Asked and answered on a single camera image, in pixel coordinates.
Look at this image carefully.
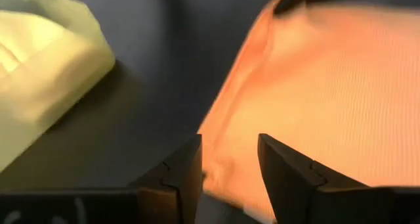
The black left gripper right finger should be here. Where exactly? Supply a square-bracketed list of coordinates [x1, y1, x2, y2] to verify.
[257, 133, 420, 224]

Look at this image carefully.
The orange microfiber towel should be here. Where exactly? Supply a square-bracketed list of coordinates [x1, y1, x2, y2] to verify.
[196, 0, 420, 223]

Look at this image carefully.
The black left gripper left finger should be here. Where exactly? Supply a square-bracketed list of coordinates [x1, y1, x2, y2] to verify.
[0, 134, 203, 224]

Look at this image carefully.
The yellow translucent plastic bin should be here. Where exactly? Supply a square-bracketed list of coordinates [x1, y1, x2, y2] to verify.
[0, 0, 116, 172]

